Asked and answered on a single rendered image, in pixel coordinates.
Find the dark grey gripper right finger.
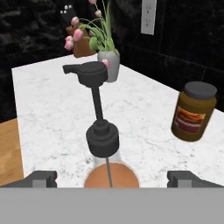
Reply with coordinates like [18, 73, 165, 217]
[166, 170, 224, 188]

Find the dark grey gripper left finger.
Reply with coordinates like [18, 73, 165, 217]
[1, 170, 58, 188]

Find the clear pump bottle orange liquid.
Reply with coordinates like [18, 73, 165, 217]
[62, 60, 141, 189]

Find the brown jar with black lid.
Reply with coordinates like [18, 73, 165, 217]
[171, 80, 219, 143]

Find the grey vase with pink tulips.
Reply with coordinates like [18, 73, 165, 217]
[64, 0, 121, 83]

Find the wooden knife block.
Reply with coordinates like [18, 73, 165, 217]
[59, 3, 98, 59]

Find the white wall power outlet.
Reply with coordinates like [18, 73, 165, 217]
[140, 0, 158, 36]

